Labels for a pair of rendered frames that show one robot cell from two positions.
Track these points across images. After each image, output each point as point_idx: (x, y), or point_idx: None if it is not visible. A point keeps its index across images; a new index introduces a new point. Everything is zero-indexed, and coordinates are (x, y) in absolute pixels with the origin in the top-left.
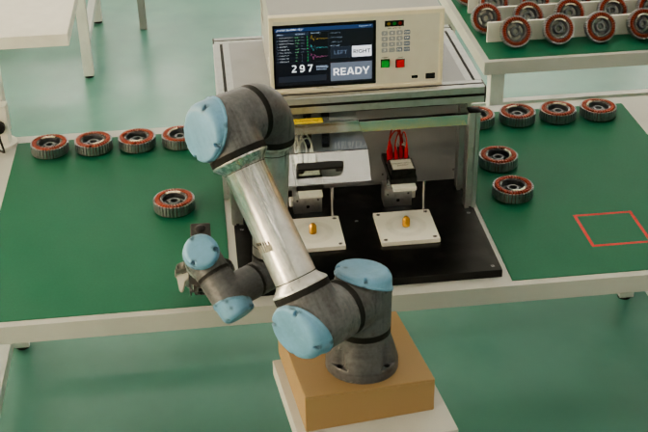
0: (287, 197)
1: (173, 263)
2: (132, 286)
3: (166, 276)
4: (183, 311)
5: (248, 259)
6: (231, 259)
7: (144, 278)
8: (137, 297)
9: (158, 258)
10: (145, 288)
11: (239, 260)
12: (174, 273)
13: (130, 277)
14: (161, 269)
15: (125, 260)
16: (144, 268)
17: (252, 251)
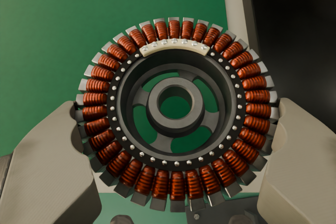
0: None
1: None
2: (2, 65)
3: (84, 34)
4: (109, 190)
5: (279, 7)
6: None
7: (35, 36)
8: (3, 108)
9: None
10: (28, 75)
11: (258, 8)
12: (102, 26)
13: (7, 29)
14: (77, 11)
15: None
16: (41, 4)
17: None
